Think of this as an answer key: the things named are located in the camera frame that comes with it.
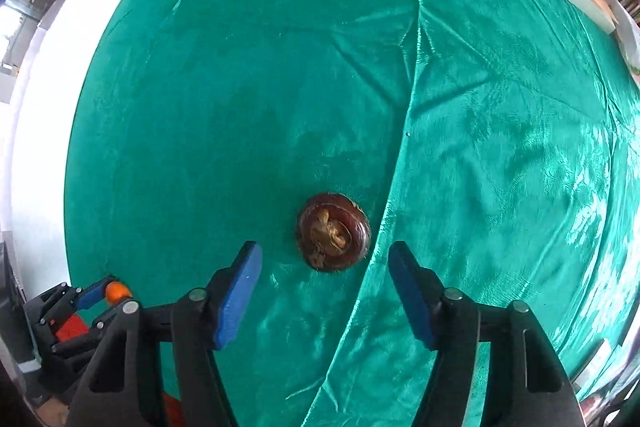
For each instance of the white plastic bag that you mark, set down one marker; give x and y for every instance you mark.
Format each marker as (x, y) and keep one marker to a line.
(629, 42)

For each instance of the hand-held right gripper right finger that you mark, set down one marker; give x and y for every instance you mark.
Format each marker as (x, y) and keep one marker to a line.
(412, 294)

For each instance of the dark brown mangosteen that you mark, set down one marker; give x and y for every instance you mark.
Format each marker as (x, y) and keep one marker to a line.
(334, 232)

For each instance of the orange object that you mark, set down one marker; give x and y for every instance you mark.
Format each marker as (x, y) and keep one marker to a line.
(172, 409)

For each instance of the orange tangerine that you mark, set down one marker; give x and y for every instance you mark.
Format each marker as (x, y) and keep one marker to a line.
(117, 291)

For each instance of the green satin tablecloth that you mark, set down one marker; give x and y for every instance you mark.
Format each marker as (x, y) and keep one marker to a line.
(300, 82)

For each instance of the white flat object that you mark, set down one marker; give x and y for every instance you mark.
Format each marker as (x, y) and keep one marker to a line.
(600, 359)

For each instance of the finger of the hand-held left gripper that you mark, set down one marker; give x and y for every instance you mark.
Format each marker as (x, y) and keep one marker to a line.
(92, 294)
(102, 319)

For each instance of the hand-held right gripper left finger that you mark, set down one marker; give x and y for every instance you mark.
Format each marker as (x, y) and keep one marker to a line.
(240, 294)

